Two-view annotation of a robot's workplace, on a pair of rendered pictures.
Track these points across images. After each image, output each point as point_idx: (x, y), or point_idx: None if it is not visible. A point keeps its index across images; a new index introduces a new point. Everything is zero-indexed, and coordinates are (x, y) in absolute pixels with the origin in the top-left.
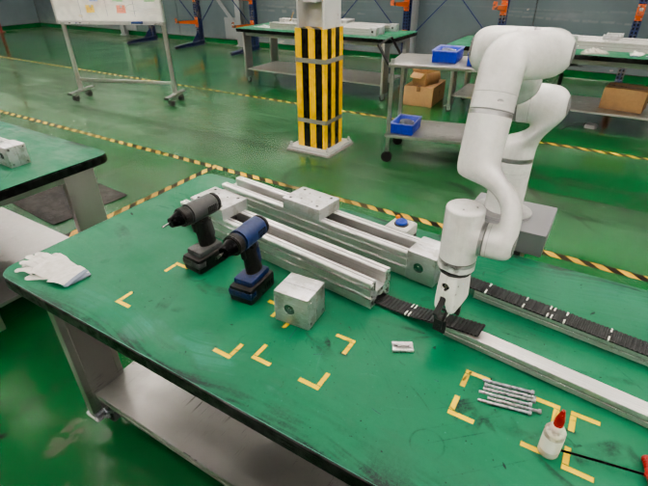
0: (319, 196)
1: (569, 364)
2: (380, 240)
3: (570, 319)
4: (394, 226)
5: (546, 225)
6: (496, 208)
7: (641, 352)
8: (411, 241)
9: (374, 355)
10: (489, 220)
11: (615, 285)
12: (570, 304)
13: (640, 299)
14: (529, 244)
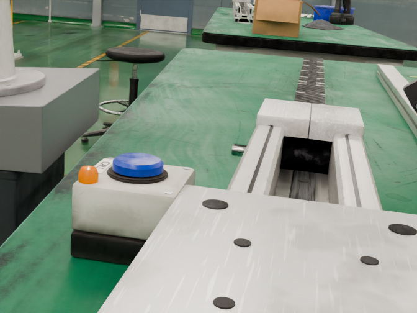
0: (226, 248)
1: (380, 127)
2: (355, 163)
3: (311, 102)
4: (164, 182)
5: (34, 68)
6: (7, 66)
7: (323, 88)
8: (282, 140)
9: None
10: (45, 89)
11: (149, 97)
12: (236, 117)
13: (172, 93)
14: (92, 100)
